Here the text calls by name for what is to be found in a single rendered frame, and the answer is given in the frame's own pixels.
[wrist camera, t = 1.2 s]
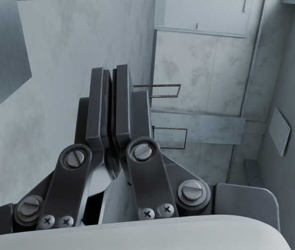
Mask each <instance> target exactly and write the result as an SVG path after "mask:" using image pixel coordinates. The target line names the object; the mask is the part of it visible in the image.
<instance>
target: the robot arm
mask: <svg viewBox="0 0 295 250"><path fill-rule="evenodd" d="M120 164H121V166H122V169H123V171H124V174H125V177H126V180H127V181H128V182H129V183H130V184H131V185H132V191H133V196H134V201H135V207H136V212H137V217H138V221H131V222H120V223H109V224H102V220H103V215H104V210H105V205H106V199H107V194H108V186H109V185H110V184H111V183H112V182H113V180H116V176H117V173H120ZM0 250H291V249H290V247H289V245H288V243H287V242H286V240H285V239H284V237H283V236H282V235H281V232H280V218H279V205H278V201H277V198H276V197H275V196H274V194H273V193H272V192H270V191H269V190H267V189H264V188H261V187H250V186H241V185H233V184H225V183H216V184H209V183H205V182H204V181H203V180H202V179H201V178H199V177H198V176H196V175H195V174H193V173H192V172H191V171H189V170H188V169H186V168H185V167H183V166H182V165H180V164H179V163H177V162H176V161H174V160H173V159H171V158H170V157H168V156H167V155H165V154H164V153H163V152H161V150H160V147H159V145H158V143H157V141H156V140H155V139H153V132H152V119H151V109H150V101H149V94H148V90H144V91H134V88H133V83H132V78H131V73H130V68H129V64H122V65H117V68H115V69H113V79H112V78H111V74H110V71H109V69H107V70H105V68H104V67H97V68H92V72H91V83H90V94H89V97H84V98H80V99H79V105H78V113H77V122H76V130H75V139H74V144H72V145H70V146H68V147H66V148H65V149H64V150H63V151H62V152H61V153H60V155H59V158H58V161H57V164H56V167H55V169H54V170H53V171H52V172H51V173H50V174H49V175H48V176H47V177H45V178H44V179H43V180H42V181H41V182H40V183H39V184H37V185H36V186H35V187H34V188H33V189H32V190H31V191H29V192H28V193H27V194H26V195H25V196H24V197H23V198H22V199H21V200H20V201H19V202H18V203H16V204H13V203H9V204H6V205H3V206H0Z"/></svg>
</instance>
